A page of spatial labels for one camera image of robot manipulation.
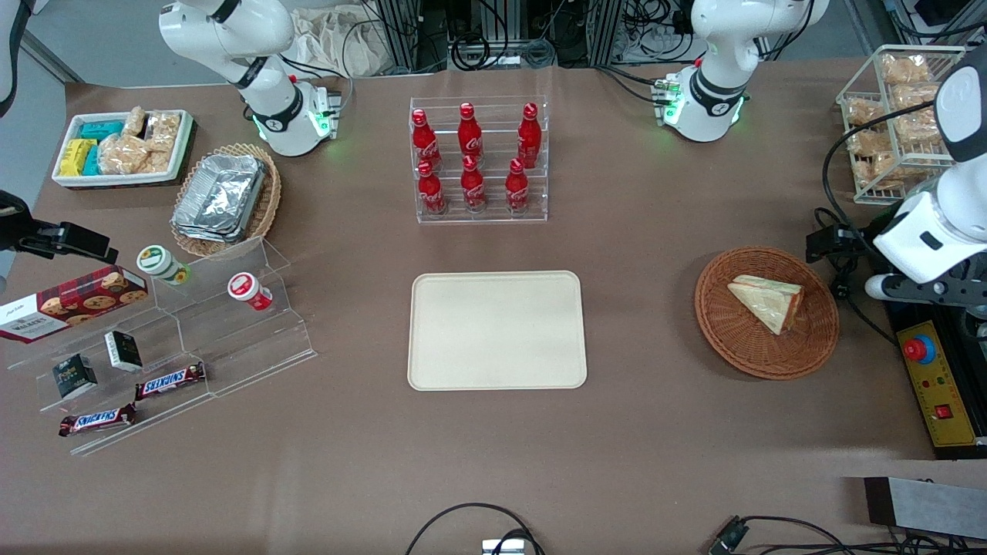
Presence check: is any red cola bottle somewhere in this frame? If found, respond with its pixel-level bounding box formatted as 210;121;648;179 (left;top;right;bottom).
460;156;488;214
411;109;443;172
517;103;543;169
458;103;485;164
417;160;448;216
504;159;531;215

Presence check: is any beige plastic tray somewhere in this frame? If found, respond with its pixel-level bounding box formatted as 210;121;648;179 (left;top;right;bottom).
407;271;588;392

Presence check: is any oval light wicker basket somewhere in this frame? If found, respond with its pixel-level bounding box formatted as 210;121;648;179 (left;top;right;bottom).
170;143;282;259

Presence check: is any triangular sandwich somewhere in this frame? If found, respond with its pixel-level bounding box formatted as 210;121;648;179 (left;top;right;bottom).
727;274;805;337

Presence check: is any red lidded yogurt cup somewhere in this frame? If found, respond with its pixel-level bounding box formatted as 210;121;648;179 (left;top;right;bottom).
227;272;274;313

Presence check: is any black looped cable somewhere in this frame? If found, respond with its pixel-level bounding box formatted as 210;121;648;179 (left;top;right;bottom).
404;503;545;555

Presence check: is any beige cloth bag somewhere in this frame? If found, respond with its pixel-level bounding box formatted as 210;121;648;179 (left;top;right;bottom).
291;6;388;79

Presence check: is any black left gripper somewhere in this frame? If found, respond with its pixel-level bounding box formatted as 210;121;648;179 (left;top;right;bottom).
807;221;880;265

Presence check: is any small black carton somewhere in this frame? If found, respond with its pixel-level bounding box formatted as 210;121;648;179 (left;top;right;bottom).
52;354;99;400
104;330;145;374

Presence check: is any clear bag of fried snacks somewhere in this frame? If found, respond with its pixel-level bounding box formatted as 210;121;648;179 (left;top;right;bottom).
846;98;888;129
881;54;932;86
893;83;943;116
846;127;895;160
893;110;945;147

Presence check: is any white wire basket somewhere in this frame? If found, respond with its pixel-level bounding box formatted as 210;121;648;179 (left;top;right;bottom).
837;45;969;206

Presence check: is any round brown wicker basket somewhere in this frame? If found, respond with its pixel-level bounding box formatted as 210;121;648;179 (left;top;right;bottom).
694;245;840;381

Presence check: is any black power cord with plug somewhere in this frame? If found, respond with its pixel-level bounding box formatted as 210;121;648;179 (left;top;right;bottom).
814;207;900;348

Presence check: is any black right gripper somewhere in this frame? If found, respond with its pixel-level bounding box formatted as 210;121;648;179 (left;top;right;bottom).
0;190;119;264

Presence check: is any yellow snack pack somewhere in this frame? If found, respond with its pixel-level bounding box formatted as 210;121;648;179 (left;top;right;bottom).
59;139;97;177

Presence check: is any green lidded yogurt cup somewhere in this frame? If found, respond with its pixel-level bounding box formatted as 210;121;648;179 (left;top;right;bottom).
136;244;191;287

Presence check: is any aluminium frame profile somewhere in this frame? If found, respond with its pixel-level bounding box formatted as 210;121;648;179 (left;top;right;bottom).
588;0;624;67
376;0;423;72

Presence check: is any stack of foil trays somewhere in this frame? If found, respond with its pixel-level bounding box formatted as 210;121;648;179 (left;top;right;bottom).
171;154;268;244

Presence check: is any grey metal bar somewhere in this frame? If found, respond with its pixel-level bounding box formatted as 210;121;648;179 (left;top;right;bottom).
864;476;987;541

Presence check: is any Snickers chocolate bar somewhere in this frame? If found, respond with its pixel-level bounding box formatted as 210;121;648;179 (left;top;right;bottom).
59;403;138;439
135;362;207;402

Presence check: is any white rectangular snack tray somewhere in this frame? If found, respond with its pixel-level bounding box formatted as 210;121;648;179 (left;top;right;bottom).
52;109;195;190

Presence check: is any red Walkers cookie box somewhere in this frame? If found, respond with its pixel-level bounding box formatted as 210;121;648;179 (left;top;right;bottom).
0;266;150;345

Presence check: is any clear acrylic bottle rack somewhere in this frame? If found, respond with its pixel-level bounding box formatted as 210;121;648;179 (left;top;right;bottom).
409;96;549;224

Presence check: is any black connector with cable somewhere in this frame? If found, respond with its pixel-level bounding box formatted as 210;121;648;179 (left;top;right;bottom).
708;515;987;555

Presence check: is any clear acrylic stepped display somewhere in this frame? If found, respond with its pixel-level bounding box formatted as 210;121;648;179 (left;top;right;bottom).
6;235;318;457

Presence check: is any black machine with yellow panel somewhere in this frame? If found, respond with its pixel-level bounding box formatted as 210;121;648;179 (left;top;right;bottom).
883;297;987;461

